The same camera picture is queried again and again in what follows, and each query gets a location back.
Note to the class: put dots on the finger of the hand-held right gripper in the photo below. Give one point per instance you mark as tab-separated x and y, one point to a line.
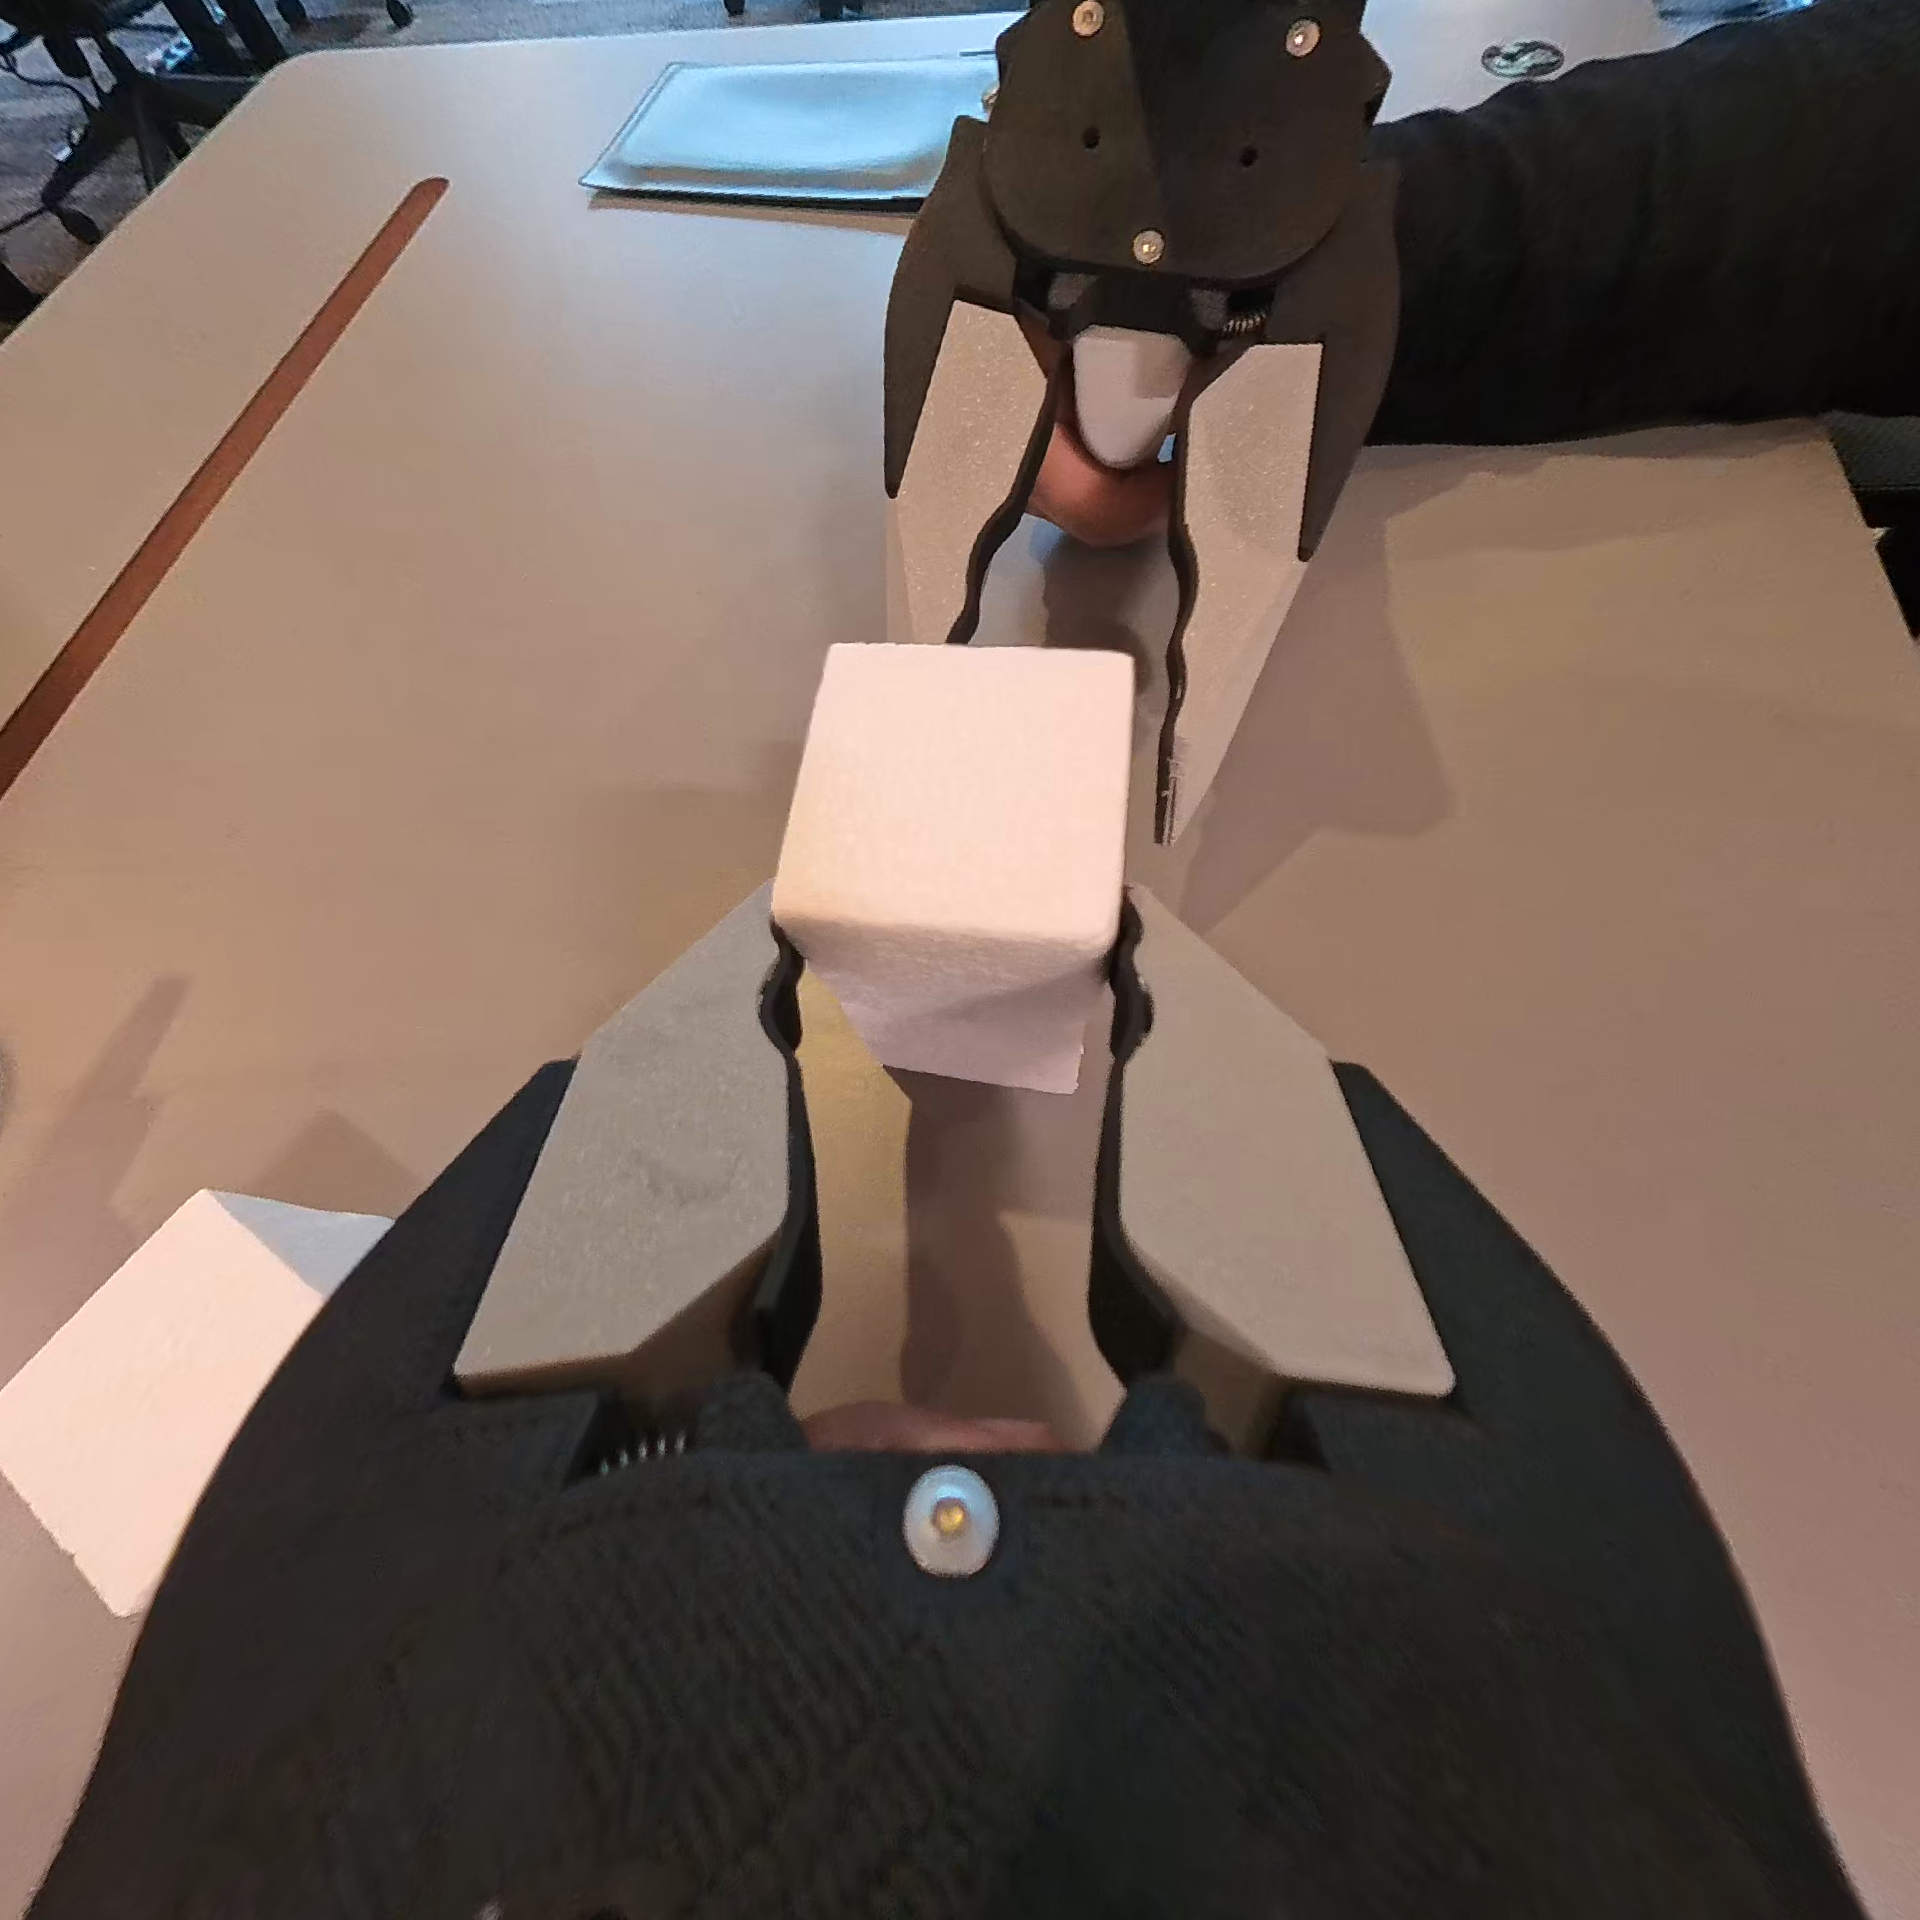
967	434
1245	511

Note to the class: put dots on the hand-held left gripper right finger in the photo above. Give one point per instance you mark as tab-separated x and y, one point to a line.
1276	1201

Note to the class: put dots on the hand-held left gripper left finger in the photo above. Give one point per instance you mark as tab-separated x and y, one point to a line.
645	1201

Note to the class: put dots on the white foam cube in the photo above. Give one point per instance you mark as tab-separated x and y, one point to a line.
961	809
991	1044
149	1382

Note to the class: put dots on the person's right forearm black sleeve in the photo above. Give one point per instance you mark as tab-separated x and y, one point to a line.
1652	254

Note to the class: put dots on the person's right hand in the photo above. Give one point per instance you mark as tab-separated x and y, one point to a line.
1102	504

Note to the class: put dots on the black round desk grommet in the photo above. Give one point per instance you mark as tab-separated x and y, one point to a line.
1523	58

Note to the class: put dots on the grey rectangular tray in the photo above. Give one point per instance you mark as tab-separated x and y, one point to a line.
796	129

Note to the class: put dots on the black office chair base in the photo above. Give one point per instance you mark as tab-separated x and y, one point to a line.
135	106

